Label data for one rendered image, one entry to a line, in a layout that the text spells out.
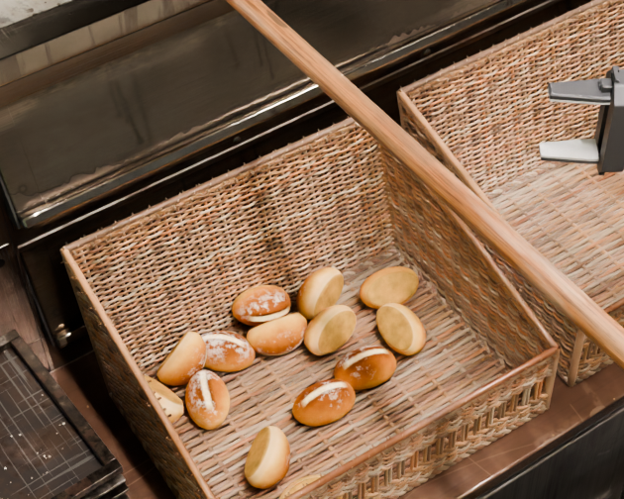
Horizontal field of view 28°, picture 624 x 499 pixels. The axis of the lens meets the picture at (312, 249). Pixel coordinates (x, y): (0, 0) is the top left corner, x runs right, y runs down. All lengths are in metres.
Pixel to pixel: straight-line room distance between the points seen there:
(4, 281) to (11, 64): 0.37
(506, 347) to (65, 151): 0.73
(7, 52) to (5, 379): 0.43
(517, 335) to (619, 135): 0.64
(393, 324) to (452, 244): 0.15
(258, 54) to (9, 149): 0.39
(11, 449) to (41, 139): 0.41
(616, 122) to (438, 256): 0.75
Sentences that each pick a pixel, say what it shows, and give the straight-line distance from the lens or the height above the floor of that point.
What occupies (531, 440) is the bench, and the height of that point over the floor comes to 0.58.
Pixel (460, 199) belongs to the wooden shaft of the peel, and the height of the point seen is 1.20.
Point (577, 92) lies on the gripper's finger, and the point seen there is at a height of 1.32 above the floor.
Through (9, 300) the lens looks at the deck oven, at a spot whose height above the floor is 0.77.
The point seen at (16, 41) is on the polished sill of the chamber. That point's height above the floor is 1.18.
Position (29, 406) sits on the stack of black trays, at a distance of 1.67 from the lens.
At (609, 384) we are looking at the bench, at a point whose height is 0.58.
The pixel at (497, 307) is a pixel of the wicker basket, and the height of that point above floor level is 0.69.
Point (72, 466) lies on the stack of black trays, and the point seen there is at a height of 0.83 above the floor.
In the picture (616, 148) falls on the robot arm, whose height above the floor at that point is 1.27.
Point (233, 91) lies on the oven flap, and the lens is 1.81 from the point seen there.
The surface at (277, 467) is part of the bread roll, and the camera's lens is 1.79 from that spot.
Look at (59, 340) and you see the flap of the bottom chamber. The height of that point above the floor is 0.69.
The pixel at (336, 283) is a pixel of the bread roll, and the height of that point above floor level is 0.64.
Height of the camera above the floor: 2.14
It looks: 47 degrees down
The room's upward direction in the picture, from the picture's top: 2 degrees counter-clockwise
